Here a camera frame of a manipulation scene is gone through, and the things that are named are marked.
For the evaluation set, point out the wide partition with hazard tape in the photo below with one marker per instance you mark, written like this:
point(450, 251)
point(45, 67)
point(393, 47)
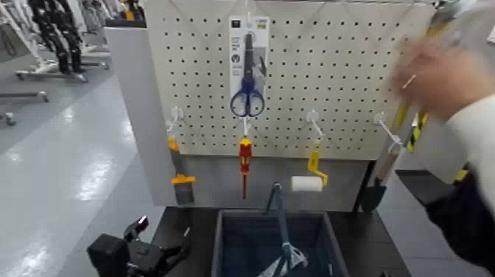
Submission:
point(437, 151)

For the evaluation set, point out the person's bare hand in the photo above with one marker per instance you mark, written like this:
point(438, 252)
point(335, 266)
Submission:
point(441, 77)

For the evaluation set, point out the white sleeved forearm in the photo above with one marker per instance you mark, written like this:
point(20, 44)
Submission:
point(477, 139)

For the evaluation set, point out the white pegboard hook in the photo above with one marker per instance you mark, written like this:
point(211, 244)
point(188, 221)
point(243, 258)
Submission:
point(314, 120)
point(383, 121)
point(176, 115)
point(248, 9)
point(246, 125)

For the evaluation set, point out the blue scissors on card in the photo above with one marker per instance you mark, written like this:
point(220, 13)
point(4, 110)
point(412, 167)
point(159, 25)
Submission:
point(247, 69)

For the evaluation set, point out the plain white partition panel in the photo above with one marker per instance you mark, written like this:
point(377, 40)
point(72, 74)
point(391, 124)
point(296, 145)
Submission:
point(139, 116)

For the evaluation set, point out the grey blue crate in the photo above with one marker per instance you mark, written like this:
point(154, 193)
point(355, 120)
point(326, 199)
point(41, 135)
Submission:
point(247, 240)

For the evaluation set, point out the white perforated pegboard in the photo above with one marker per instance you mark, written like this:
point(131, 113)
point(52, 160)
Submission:
point(328, 77)

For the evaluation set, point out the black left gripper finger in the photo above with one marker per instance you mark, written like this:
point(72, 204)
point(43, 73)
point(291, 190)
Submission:
point(136, 228)
point(176, 255)

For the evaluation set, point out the black pegboard stand leg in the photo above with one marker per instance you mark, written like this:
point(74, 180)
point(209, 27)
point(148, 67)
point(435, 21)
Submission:
point(363, 181)

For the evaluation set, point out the grey white packaged item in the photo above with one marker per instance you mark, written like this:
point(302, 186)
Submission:
point(296, 259)

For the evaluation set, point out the white wheeled robot stand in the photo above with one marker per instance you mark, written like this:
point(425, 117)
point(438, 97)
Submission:
point(34, 67)

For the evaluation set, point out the grey panel under pegboard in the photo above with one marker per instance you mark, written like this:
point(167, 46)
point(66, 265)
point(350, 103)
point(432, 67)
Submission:
point(216, 181)

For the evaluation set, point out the grey metal stand base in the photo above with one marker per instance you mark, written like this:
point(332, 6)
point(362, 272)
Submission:
point(27, 94)

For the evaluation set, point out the black robot on stand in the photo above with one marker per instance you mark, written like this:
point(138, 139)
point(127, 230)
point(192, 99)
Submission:
point(58, 34)

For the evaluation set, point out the yellow paint brush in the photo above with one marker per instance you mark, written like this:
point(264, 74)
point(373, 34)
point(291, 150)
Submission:
point(183, 180)

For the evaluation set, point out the red yellow screwdriver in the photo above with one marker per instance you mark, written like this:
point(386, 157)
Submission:
point(245, 154)

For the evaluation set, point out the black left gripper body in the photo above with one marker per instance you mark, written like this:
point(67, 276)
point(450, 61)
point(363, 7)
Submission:
point(145, 259)

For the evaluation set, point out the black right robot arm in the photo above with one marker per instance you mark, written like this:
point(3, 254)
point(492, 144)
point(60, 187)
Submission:
point(464, 224)

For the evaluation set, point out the narrow partition with hazard tape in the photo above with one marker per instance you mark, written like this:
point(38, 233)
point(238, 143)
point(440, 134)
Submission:
point(417, 133)

